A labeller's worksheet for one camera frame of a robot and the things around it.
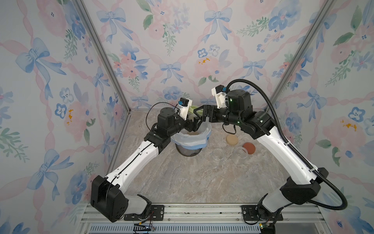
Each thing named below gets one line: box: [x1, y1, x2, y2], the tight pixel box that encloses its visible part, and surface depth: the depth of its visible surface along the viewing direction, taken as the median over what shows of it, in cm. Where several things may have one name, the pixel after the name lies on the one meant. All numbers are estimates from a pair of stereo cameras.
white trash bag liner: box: [170, 119, 212, 150], surface depth 75 cm
